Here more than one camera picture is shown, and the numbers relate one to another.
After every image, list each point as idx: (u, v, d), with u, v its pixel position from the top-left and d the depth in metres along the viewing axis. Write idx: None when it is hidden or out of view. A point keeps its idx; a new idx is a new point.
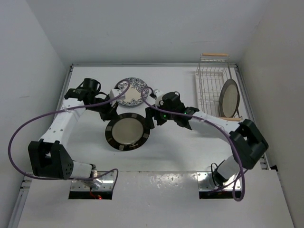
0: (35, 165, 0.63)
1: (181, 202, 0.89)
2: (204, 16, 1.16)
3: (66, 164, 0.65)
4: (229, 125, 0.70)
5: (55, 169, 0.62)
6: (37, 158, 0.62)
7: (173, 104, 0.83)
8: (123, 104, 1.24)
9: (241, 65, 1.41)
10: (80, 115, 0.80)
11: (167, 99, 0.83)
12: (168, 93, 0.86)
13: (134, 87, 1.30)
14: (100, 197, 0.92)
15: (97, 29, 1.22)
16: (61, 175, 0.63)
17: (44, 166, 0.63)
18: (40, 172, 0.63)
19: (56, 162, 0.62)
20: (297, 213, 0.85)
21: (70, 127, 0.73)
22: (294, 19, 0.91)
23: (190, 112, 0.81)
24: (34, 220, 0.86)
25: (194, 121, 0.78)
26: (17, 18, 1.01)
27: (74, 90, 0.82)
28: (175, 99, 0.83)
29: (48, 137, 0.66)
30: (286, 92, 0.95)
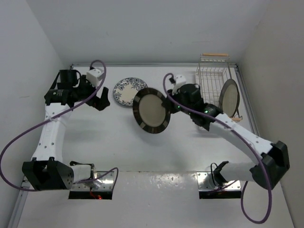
0: (35, 184, 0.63)
1: (181, 202, 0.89)
2: (204, 16, 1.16)
3: (66, 175, 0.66)
4: (260, 142, 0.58)
5: (56, 184, 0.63)
6: (35, 178, 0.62)
7: (193, 99, 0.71)
8: (123, 104, 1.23)
9: (240, 65, 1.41)
10: (68, 119, 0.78)
11: (186, 94, 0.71)
12: (188, 86, 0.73)
13: (134, 87, 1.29)
14: (100, 198, 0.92)
15: (96, 28, 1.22)
16: (64, 186, 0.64)
17: (44, 183, 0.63)
18: (42, 188, 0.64)
19: (56, 178, 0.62)
20: (297, 213, 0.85)
21: (60, 137, 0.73)
22: (295, 20, 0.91)
23: (211, 110, 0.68)
24: (35, 220, 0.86)
25: (215, 125, 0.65)
26: (17, 18, 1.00)
27: (54, 93, 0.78)
28: (195, 92, 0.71)
29: (41, 155, 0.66)
30: (286, 94, 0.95)
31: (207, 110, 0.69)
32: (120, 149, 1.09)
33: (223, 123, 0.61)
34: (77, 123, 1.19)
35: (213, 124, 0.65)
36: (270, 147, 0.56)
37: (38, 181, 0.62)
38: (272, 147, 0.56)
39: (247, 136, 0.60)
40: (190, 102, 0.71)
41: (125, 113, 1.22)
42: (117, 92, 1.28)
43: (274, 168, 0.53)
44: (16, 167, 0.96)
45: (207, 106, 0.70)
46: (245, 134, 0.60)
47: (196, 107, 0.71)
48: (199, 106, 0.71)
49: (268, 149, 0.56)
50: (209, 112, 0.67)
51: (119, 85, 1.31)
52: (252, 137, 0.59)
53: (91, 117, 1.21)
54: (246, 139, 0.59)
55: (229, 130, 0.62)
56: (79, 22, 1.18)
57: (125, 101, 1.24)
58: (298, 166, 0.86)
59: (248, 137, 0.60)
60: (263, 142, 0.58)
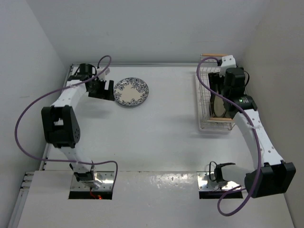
0: (47, 129, 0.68)
1: (181, 202, 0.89)
2: (204, 17, 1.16)
3: (75, 128, 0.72)
4: (272, 153, 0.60)
5: (66, 131, 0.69)
6: (50, 121, 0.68)
7: (235, 82, 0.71)
8: (123, 104, 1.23)
9: (241, 65, 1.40)
10: (82, 92, 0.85)
11: (231, 74, 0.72)
12: (239, 70, 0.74)
13: (134, 87, 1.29)
14: (100, 197, 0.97)
15: (97, 28, 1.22)
16: (71, 137, 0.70)
17: (56, 130, 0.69)
18: (52, 137, 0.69)
19: (67, 126, 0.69)
20: (298, 213, 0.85)
21: (75, 99, 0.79)
22: (295, 20, 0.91)
23: (245, 102, 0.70)
24: (34, 220, 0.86)
25: (240, 116, 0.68)
26: (17, 18, 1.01)
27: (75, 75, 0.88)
28: (239, 77, 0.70)
29: (58, 103, 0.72)
30: (286, 94, 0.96)
31: (242, 100, 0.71)
32: (120, 149, 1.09)
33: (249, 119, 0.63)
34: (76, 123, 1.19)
35: (240, 114, 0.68)
36: (276, 162, 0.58)
37: (51, 126, 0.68)
38: (280, 164, 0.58)
39: (263, 143, 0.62)
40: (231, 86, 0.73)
41: (126, 113, 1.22)
42: (117, 92, 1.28)
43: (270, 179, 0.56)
44: (16, 167, 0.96)
45: (244, 97, 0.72)
46: (262, 139, 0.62)
47: (233, 92, 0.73)
48: (237, 92, 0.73)
49: (273, 162, 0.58)
50: (243, 103, 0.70)
51: (119, 85, 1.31)
52: (266, 145, 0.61)
53: (91, 117, 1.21)
54: (261, 145, 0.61)
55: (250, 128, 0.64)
56: (80, 22, 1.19)
57: (125, 102, 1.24)
58: (297, 166, 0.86)
59: (263, 143, 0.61)
60: (274, 156, 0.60)
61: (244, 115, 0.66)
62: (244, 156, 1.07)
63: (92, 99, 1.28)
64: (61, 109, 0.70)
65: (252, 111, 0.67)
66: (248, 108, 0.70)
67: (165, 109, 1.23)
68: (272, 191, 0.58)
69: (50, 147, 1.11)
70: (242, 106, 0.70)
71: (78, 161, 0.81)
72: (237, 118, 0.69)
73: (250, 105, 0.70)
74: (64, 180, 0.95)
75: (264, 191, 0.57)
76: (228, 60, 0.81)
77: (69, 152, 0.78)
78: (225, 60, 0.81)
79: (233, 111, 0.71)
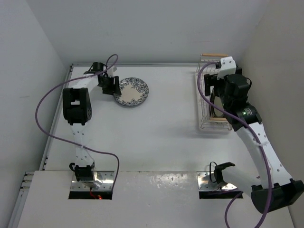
0: (65, 106, 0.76)
1: (181, 201, 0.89)
2: (204, 17, 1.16)
3: (89, 108, 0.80)
4: (281, 172, 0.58)
5: (80, 109, 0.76)
6: (69, 99, 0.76)
7: (239, 92, 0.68)
8: (122, 104, 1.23)
9: (241, 65, 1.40)
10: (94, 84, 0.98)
11: (233, 84, 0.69)
12: (241, 78, 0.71)
13: (134, 87, 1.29)
14: (100, 198, 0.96)
15: (97, 28, 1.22)
16: (85, 116, 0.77)
17: (72, 108, 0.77)
18: (69, 113, 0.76)
19: (82, 105, 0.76)
20: (298, 213, 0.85)
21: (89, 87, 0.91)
22: (294, 20, 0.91)
23: (250, 115, 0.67)
24: (34, 220, 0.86)
25: (245, 131, 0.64)
26: (17, 18, 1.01)
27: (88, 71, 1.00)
28: (242, 88, 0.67)
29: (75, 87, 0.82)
30: (286, 96, 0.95)
31: (245, 112, 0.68)
32: (120, 149, 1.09)
33: (255, 137, 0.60)
34: None
35: (244, 130, 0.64)
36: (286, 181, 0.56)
37: (69, 104, 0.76)
38: (290, 183, 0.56)
39: (271, 161, 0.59)
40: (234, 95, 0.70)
41: (126, 113, 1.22)
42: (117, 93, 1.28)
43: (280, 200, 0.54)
44: (16, 167, 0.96)
45: (247, 109, 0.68)
46: (270, 157, 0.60)
47: (236, 102, 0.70)
48: (240, 103, 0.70)
49: (283, 182, 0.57)
50: (248, 116, 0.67)
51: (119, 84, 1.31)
52: (275, 163, 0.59)
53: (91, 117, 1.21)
54: (269, 163, 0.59)
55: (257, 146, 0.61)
56: (79, 23, 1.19)
57: (125, 102, 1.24)
58: (297, 166, 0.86)
59: (271, 162, 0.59)
60: (283, 174, 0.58)
61: (250, 131, 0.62)
62: (244, 156, 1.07)
63: (92, 99, 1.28)
64: (78, 90, 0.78)
65: (257, 127, 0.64)
66: (252, 120, 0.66)
67: (165, 109, 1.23)
68: (280, 206, 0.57)
69: (50, 148, 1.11)
70: (246, 119, 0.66)
71: (82, 145, 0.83)
72: (242, 132, 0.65)
73: (254, 118, 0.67)
74: (64, 180, 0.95)
75: (271, 208, 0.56)
76: (228, 63, 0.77)
77: (78, 131, 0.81)
78: (225, 62, 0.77)
79: (236, 124, 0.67)
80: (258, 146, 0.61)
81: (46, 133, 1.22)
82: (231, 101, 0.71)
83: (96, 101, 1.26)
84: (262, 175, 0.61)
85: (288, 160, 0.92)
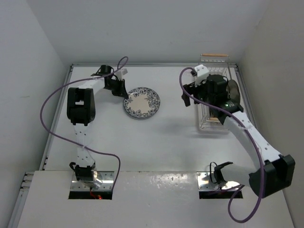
0: (69, 104, 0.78)
1: (181, 201, 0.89)
2: (204, 17, 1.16)
3: (92, 109, 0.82)
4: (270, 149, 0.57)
5: (84, 109, 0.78)
6: (73, 99, 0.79)
7: (217, 88, 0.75)
8: (127, 111, 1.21)
9: (241, 65, 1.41)
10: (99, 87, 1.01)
11: (212, 82, 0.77)
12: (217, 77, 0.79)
13: (147, 99, 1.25)
14: (100, 197, 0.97)
15: (97, 28, 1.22)
16: (88, 116, 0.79)
17: (76, 107, 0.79)
18: (72, 111, 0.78)
19: (86, 105, 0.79)
20: (297, 213, 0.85)
21: (95, 88, 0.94)
22: (294, 20, 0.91)
23: (232, 106, 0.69)
24: (34, 220, 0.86)
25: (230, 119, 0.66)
26: (17, 18, 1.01)
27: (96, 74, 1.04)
28: (221, 83, 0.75)
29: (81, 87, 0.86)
30: (286, 96, 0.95)
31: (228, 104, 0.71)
32: (120, 148, 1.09)
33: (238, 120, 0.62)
34: None
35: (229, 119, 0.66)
36: (276, 157, 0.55)
37: (73, 103, 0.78)
38: (280, 159, 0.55)
39: (258, 141, 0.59)
40: (214, 92, 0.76)
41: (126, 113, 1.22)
42: (129, 98, 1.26)
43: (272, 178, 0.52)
44: (16, 167, 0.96)
45: (230, 101, 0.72)
46: (257, 137, 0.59)
47: (218, 98, 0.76)
48: (221, 98, 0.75)
49: (273, 158, 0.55)
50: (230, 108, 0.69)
51: (136, 91, 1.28)
52: (262, 142, 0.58)
53: None
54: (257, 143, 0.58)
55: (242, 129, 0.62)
56: (80, 22, 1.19)
57: (130, 110, 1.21)
58: (297, 166, 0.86)
59: (259, 141, 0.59)
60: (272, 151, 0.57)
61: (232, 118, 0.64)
62: (244, 156, 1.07)
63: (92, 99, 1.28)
64: (83, 91, 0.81)
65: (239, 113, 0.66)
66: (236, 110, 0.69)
67: (165, 109, 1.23)
68: (278, 186, 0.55)
69: (50, 148, 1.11)
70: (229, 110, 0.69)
71: (84, 146, 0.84)
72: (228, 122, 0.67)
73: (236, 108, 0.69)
74: (64, 180, 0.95)
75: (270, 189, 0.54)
76: (202, 69, 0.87)
77: (80, 131, 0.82)
78: (199, 69, 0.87)
79: (222, 117, 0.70)
80: (243, 129, 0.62)
81: (46, 133, 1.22)
82: (214, 98, 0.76)
83: (96, 101, 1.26)
84: (254, 158, 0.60)
85: None
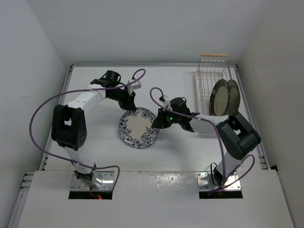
0: (55, 127, 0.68)
1: (181, 201, 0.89)
2: (204, 17, 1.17)
3: (81, 132, 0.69)
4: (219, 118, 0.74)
5: (71, 134, 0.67)
6: (60, 119, 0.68)
7: (179, 108, 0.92)
8: (121, 122, 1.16)
9: (240, 65, 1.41)
10: (101, 98, 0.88)
11: (174, 105, 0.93)
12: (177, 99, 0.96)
13: (145, 130, 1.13)
14: (100, 197, 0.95)
15: (97, 28, 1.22)
16: (75, 140, 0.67)
17: (63, 130, 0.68)
18: (57, 135, 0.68)
19: (74, 128, 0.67)
20: (297, 214, 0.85)
21: (91, 103, 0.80)
22: (294, 21, 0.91)
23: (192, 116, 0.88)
24: (34, 220, 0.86)
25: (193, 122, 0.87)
26: (18, 18, 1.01)
27: (99, 80, 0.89)
28: (181, 104, 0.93)
29: (72, 104, 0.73)
30: (286, 97, 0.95)
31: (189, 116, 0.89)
32: (120, 149, 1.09)
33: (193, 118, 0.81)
34: None
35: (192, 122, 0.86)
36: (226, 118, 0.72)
37: (59, 125, 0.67)
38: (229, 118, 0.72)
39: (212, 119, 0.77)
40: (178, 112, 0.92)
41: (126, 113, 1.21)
42: (136, 113, 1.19)
43: (230, 133, 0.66)
44: (16, 167, 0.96)
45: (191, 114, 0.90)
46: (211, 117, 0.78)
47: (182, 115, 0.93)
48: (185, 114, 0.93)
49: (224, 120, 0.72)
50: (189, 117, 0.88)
51: (146, 113, 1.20)
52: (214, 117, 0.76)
53: (91, 117, 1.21)
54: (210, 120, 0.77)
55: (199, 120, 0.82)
56: (80, 23, 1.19)
57: (124, 122, 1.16)
58: (298, 167, 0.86)
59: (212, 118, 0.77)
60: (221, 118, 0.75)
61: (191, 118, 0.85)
62: None
63: None
64: (72, 110, 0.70)
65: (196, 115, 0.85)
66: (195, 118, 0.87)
67: None
68: (247, 140, 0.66)
69: (50, 148, 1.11)
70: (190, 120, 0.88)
71: (78, 163, 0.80)
72: (194, 123, 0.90)
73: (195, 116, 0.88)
74: (64, 180, 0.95)
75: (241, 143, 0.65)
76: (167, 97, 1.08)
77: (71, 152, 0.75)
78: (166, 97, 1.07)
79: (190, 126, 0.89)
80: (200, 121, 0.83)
81: (46, 133, 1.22)
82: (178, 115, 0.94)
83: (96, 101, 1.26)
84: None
85: (289, 160, 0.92)
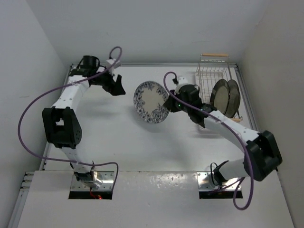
0: (48, 131, 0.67)
1: (181, 201, 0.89)
2: (204, 17, 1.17)
3: (76, 129, 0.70)
4: (247, 132, 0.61)
5: (67, 133, 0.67)
6: (51, 123, 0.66)
7: (192, 97, 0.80)
8: (136, 92, 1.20)
9: (241, 65, 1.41)
10: (86, 89, 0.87)
11: (185, 92, 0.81)
12: (188, 86, 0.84)
13: (157, 106, 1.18)
14: (100, 197, 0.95)
15: (97, 28, 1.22)
16: (72, 139, 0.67)
17: (58, 131, 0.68)
18: (53, 138, 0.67)
19: (68, 128, 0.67)
20: (297, 214, 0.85)
21: (77, 98, 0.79)
22: (294, 20, 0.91)
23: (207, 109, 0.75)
24: (34, 220, 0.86)
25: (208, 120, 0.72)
26: (18, 18, 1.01)
27: (78, 70, 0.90)
28: (194, 92, 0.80)
29: (59, 104, 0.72)
30: (286, 97, 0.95)
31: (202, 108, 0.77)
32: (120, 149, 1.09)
33: (213, 117, 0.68)
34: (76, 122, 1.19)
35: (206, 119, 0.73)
36: (256, 135, 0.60)
37: (52, 128, 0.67)
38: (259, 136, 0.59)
39: (236, 128, 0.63)
40: (189, 101, 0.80)
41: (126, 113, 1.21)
42: (151, 86, 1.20)
43: (259, 158, 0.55)
44: (16, 167, 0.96)
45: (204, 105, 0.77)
46: (235, 126, 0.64)
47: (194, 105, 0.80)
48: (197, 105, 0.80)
49: (253, 137, 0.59)
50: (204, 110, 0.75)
51: (161, 89, 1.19)
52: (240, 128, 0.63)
53: (91, 117, 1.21)
54: (234, 130, 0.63)
55: (219, 123, 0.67)
56: (80, 23, 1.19)
57: (139, 92, 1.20)
58: (298, 167, 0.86)
59: (237, 128, 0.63)
60: (250, 132, 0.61)
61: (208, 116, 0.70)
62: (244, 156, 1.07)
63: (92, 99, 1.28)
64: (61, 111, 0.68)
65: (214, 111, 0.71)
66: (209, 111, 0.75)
67: None
68: (270, 164, 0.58)
69: (50, 148, 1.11)
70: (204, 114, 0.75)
71: (78, 162, 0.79)
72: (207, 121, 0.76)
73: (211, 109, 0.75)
74: (64, 180, 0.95)
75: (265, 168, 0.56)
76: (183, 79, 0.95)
77: (69, 152, 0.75)
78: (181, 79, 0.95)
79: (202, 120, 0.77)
80: (220, 123, 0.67)
81: None
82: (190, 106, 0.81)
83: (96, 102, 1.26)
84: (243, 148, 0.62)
85: (289, 160, 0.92)
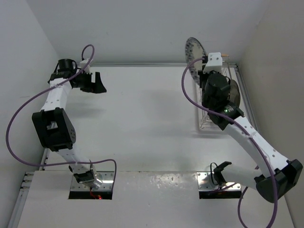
0: (42, 135, 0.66)
1: (180, 201, 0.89)
2: (204, 17, 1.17)
3: (70, 128, 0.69)
4: (276, 157, 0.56)
5: (61, 133, 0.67)
6: (43, 126, 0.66)
7: (221, 95, 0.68)
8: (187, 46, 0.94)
9: (241, 65, 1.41)
10: (68, 90, 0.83)
11: (215, 87, 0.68)
12: (219, 79, 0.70)
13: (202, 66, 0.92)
14: (100, 198, 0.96)
15: (97, 28, 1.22)
16: (68, 137, 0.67)
17: (51, 134, 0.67)
18: (48, 141, 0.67)
19: (62, 128, 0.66)
20: (297, 214, 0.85)
21: (64, 99, 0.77)
22: (294, 21, 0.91)
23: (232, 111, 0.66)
24: (34, 220, 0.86)
25: (232, 126, 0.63)
26: (18, 18, 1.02)
27: (57, 73, 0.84)
28: (224, 89, 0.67)
29: (48, 107, 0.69)
30: (286, 96, 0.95)
31: (227, 109, 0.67)
32: (120, 149, 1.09)
33: (241, 127, 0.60)
34: (76, 122, 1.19)
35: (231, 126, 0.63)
36: (284, 164, 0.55)
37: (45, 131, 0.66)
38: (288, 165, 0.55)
39: (264, 148, 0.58)
40: (214, 96, 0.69)
41: (126, 113, 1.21)
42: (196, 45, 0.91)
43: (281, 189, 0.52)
44: (16, 168, 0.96)
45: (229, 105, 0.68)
46: (263, 146, 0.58)
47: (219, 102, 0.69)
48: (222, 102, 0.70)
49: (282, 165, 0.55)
50: (229, 112, 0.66)
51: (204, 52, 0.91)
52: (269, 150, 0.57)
53: (90, 117, 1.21)
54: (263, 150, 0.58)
55: (247, 137, 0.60)
56: (79, 23, 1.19)
57: (190, 46, 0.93)
58: None
59: (265, 149, 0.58)
60: (279, 158, 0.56)
61: (236, 124, 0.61)
62: (244, 156, 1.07)
63: (91, 99, 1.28)
64: (52, 112, 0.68)
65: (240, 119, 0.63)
66: (235, 115, 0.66)
67: (166, 109, 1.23)
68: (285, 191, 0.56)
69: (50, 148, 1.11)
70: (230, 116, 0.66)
71: (77, 162, 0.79)
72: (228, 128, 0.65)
73: (235, 112, 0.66)
74: (64, 180, 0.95)
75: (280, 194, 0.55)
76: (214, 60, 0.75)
77: (66, 154, 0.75)
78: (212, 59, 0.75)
79: (222, 122, 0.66)
80: (248, 137, 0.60)
81: None
82: (214, 102, 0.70)
83: (96, 101, 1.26)
84: (265, 169, 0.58)
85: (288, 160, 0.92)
